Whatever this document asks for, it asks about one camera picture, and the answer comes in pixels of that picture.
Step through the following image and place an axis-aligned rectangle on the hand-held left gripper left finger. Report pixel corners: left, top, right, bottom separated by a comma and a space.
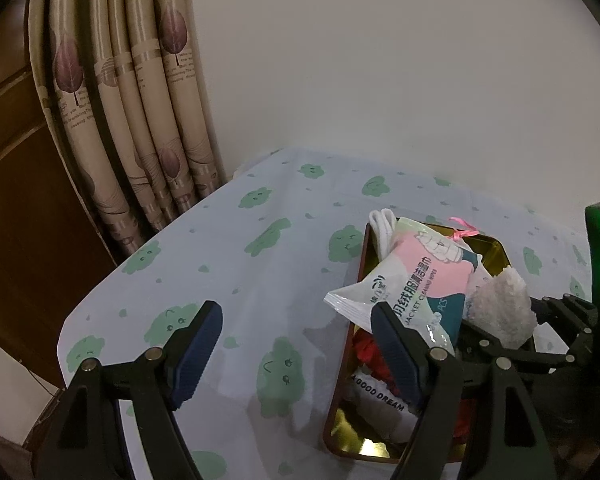
35, 301, 224, 480

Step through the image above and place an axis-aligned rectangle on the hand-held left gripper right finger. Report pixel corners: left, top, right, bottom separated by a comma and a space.
371, 304, 558, 480

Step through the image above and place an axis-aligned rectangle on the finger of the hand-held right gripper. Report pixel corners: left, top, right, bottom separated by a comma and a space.
530, 294, 598, 361
459, 322, 573, 367

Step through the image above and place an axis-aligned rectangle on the white fluffy pompom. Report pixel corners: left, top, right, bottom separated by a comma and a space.
464, 266, 538, 348

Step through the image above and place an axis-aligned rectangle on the white glove red cuff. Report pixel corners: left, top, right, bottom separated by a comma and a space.
350, 385, 418, 442

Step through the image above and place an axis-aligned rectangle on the white sachet pink ribbon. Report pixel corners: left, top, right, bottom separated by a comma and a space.
447, 216, 496, 321

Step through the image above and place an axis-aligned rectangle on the pink white wipes packet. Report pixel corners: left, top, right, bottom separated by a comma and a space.
324, 216, 483, 356

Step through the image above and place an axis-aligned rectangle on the red tin box gold inside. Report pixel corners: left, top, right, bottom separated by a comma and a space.
322, 220, 538, 462

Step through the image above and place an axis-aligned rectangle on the brown wooden furniture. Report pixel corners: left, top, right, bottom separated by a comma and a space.
0, 0, 118, 391

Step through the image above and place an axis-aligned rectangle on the beige leaf print curtain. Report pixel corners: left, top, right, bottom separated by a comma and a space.
27, 0, 226, 256

